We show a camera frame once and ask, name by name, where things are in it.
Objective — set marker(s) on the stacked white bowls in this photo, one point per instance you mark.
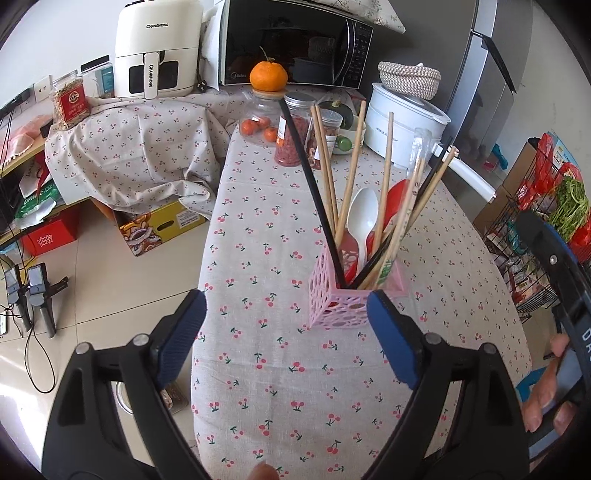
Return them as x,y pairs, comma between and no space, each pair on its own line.
351,133

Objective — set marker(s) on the white plastic spoon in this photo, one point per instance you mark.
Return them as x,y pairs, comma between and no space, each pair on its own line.
362,218

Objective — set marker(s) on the light bamboo printed chopstick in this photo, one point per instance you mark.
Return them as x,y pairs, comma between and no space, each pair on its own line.
415,216
401,226

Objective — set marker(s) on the brown wooden chopstick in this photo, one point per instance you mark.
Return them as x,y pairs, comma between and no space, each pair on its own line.
350,180
331,187
320,140
384,185

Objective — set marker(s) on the dark green squash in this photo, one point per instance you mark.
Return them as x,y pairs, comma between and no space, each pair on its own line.
345,111

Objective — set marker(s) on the red plastic spoon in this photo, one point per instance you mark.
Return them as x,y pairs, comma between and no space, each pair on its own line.
394,201

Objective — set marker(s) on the green leafy vegetables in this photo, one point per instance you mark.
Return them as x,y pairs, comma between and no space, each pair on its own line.
572,208

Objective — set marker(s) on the woven rope basket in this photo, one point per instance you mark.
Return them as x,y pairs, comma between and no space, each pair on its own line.
410,80

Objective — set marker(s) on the glass jar with tangerines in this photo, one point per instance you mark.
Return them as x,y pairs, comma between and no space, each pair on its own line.
260,119

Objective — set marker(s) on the floral microwave cover cloth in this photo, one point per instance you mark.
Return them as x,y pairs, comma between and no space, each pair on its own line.
379,12

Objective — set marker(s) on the pink perforated utensil holder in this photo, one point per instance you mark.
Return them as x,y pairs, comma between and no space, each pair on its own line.
330,307

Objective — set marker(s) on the orange tangerine on lid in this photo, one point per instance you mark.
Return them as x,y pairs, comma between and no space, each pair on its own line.
268,75

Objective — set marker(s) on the grey refrigerator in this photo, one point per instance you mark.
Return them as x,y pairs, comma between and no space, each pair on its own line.
479,47

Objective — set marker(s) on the black microwave oven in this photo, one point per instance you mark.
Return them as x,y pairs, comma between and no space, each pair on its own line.
317,45

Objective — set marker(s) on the person's right hand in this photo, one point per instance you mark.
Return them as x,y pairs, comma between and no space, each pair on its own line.
545,390

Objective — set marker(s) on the white electric cooking pot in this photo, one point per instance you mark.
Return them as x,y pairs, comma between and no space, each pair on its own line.
411,114

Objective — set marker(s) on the labelled jar of dried fruit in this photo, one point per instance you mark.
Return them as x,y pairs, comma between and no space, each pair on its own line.
331,121

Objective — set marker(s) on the red gift box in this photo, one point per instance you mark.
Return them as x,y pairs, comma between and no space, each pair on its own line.
57,232

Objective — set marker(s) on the cherry print tablecloth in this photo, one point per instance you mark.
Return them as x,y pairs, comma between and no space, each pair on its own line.
267,385

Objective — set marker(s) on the clear plastic chopstick sleeve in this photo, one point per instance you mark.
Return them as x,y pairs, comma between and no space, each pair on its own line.
421,147

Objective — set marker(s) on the spare gripper on floor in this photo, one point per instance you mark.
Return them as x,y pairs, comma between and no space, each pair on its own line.
35,297

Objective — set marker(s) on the yellow printed cardboard box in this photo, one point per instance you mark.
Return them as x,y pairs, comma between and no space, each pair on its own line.
142,233

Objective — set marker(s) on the jar of red goji berries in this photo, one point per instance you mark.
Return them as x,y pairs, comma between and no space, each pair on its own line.
295,120

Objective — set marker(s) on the black chopstick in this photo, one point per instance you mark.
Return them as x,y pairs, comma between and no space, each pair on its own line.
315,195
406,221

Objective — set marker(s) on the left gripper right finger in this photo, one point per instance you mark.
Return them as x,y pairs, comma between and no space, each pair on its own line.
427,364

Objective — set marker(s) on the small green fruit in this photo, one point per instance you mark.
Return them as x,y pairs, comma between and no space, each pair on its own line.
343,144

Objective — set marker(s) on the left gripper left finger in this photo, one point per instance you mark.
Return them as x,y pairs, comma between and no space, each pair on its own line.
148,363

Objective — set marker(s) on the red label tea jar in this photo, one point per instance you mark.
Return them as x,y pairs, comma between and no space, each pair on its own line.
70,105

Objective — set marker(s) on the white air fryer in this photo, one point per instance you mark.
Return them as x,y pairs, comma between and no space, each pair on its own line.
156,49

